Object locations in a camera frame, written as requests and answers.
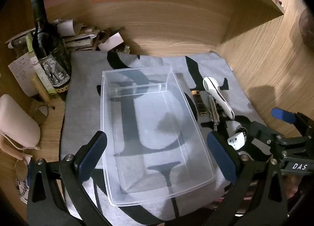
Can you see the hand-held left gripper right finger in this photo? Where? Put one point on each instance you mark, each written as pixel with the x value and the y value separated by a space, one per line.
pixel 220 153

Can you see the white charger plug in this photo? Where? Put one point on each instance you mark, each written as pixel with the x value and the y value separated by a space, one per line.
pixel 236 141

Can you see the dark wine bottle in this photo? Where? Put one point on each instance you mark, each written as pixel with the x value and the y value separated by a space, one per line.
pixel 46 44

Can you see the wooden shelf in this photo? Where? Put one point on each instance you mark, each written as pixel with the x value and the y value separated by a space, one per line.
pixel 245 3

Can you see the black gold battery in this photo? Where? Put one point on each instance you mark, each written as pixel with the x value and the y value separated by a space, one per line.
pixel 200 104

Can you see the white handheld tool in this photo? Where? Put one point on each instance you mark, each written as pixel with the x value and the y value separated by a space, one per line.
pixel 215 91

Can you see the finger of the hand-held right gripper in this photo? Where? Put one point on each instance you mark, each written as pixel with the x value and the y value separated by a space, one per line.
pixel 260 130
pixel 282 115

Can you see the brown round object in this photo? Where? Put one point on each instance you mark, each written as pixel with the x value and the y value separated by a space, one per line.
pixel 307 27

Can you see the pile of papers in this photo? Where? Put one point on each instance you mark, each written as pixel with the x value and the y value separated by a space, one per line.
pixel 83 37

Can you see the tan rolled stick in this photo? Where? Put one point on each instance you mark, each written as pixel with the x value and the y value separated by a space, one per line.
pixel 43 91

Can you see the grey mat with black pattern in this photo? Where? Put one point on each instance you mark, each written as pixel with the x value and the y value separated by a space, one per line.
pixel 220 69

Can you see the clear plastic box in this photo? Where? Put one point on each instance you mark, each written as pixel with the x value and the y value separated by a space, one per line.
pixel 152 142

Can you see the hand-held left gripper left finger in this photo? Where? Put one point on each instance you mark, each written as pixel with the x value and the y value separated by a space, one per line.
pixel 94 151

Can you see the white handwritten paper note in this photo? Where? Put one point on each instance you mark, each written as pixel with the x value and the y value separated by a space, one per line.
pixel 22 71

